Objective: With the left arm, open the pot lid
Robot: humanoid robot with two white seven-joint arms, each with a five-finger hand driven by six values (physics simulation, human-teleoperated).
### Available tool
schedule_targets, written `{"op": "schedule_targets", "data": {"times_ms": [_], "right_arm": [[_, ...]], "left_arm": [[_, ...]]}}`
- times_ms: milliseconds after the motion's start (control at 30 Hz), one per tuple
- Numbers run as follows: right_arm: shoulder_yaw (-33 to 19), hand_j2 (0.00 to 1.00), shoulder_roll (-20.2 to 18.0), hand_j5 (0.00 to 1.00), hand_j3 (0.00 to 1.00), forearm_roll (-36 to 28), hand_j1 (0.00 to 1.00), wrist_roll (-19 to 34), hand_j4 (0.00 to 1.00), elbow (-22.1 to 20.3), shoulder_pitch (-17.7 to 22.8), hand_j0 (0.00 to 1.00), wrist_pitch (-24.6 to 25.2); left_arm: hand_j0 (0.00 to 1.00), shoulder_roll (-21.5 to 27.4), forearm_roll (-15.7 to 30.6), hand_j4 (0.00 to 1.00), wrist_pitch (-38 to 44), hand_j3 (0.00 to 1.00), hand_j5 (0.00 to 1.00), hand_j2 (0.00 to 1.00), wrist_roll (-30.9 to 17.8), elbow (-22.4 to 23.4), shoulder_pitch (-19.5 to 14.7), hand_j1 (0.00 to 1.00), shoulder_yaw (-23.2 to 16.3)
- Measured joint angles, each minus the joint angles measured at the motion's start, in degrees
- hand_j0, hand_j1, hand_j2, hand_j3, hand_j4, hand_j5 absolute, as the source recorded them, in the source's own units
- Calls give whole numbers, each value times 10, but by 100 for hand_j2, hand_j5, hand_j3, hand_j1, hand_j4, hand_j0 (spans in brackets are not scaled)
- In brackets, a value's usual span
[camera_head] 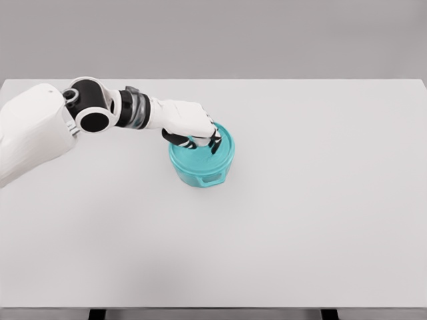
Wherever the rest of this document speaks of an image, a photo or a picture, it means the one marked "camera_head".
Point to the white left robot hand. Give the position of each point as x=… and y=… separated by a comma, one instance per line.
x=187, y=116

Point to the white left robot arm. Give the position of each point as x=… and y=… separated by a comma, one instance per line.
x=33, y=126

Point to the teal pot lid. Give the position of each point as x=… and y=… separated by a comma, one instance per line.
x=203, y=158

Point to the teal pot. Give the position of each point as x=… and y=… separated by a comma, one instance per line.
x=200, y=176

